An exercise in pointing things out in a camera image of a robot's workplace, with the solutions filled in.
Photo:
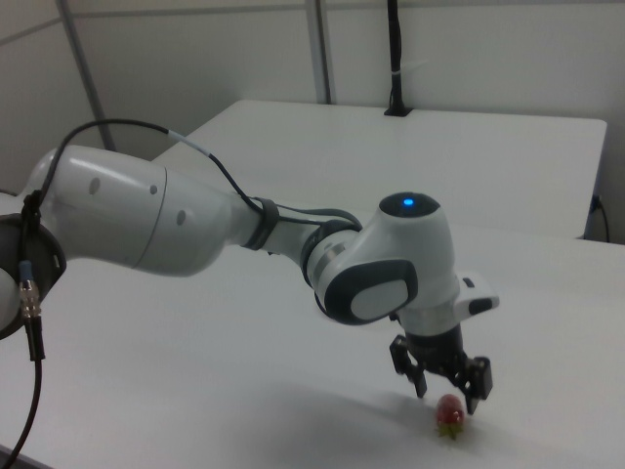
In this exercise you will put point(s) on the red strawberry with green leaves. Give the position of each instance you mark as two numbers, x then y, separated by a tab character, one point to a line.
450	411

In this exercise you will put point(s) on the white rectangular table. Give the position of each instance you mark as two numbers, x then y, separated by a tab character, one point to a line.
390	166

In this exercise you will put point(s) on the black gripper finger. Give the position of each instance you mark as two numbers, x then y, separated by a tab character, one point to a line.
476	381
412	369

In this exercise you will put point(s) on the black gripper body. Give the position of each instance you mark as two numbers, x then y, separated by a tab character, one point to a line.
436	353

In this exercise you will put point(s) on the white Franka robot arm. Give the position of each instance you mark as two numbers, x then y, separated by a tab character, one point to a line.
205	225

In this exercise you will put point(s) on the black pole with clamp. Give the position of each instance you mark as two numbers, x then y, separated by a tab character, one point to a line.
395	58

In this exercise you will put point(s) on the grey partition post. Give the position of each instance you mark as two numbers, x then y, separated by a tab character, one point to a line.
85	73
322	49

